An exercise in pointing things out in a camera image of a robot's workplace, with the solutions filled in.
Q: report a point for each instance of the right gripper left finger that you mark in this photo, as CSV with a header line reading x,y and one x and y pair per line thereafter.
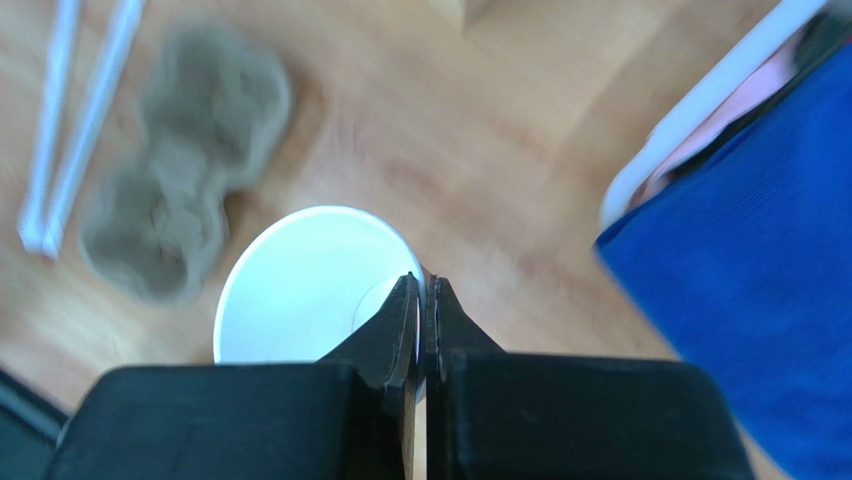
x,y
378,442

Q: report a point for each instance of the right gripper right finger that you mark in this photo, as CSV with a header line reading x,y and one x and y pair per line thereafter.
x,y
446,328

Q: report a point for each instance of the paper coffee cup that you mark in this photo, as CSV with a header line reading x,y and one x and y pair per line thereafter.
x,y
307,283

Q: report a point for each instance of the grey pulp cup carrier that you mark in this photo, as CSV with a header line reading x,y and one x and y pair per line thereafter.
x,y
218,104

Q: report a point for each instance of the blue folded towel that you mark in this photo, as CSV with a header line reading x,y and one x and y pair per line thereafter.
x,y
744,265

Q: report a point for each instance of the white wrapped straw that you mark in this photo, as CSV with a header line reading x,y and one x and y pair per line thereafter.
x,y
101,87
31,222

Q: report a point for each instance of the white plastic basket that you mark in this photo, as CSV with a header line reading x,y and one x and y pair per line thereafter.
x,y
780,24

